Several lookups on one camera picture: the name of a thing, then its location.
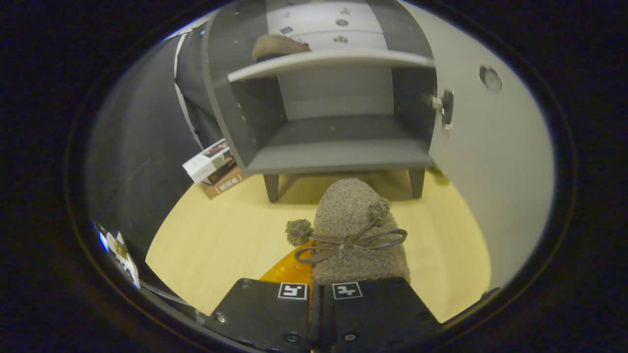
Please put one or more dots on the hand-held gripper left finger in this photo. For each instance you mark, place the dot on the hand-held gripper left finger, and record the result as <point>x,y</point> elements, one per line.
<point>265,314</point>

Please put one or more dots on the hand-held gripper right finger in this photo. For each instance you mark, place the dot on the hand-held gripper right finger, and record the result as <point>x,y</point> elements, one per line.
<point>382,314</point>

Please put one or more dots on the brown fuzzy slipper shoe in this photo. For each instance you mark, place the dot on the brown fuzzy slipper shoe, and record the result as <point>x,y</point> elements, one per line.
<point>348,206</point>
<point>279,46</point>

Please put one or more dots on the grey shoe cabinet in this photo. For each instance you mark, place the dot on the grey shoe cabinet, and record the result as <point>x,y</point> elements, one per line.
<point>338,157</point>

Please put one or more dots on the white shoe cabinet door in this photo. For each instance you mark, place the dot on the white shoe cabinet door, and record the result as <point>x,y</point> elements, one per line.
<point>490,171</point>

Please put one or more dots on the brown book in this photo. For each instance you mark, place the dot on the brown book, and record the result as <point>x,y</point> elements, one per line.
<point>228,187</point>

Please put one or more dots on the green plush toy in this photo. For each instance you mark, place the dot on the green plush toy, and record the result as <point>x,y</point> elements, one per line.
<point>438,171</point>

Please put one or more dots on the white printed packet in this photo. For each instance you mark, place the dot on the white printed packet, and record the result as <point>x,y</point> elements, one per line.
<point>120,250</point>

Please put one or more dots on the black backdrop cloth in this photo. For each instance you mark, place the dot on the black backdrop cloth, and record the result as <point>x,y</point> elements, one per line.
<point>137,147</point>

